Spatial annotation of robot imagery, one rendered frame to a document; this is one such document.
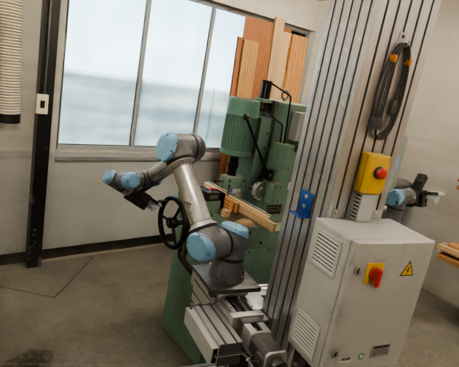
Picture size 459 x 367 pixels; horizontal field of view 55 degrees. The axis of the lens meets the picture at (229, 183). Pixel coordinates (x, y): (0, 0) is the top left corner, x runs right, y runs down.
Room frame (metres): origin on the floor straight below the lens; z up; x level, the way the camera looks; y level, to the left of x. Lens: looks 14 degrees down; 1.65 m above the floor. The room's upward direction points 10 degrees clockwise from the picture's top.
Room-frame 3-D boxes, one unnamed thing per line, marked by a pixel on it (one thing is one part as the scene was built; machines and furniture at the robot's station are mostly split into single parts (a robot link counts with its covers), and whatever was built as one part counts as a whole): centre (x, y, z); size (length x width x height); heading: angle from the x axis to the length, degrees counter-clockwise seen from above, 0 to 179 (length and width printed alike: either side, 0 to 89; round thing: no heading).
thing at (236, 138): (2.45, 0.00, 1.35); 0.18 x 0.18 x 0.31
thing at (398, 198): (2.01, -0.78, 1.21); 0.11 x 0.08 x 0.09; 132
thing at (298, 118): (2.55, -0.34, 1.40); 0.10 x 0.06 x 0.16; 129
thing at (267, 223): (2.36, -0.07, 0.92); 0.60 x 0.02 x 0.04; 39
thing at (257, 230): (2.35, 0.06, 0.87); 0.61 x 0.30 x 0.06; 39
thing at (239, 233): (1.70, -0.05, 0.98); 0.13 x 0.12 x 0.14; 139
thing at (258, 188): (2.44, -0.18, 1.02); 0.12 x 0.03 x 0.12; 129
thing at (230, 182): (2.46, -0.02, 1.03); 0.14 x 0.07 x 0.09; 129
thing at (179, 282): (2.53, -0.09, 0.36); 0.58 x 0.45 x 0.71; 129
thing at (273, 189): (2.45, -0.24, 1.02); 0.09 x 0.07 x 0.12; 39
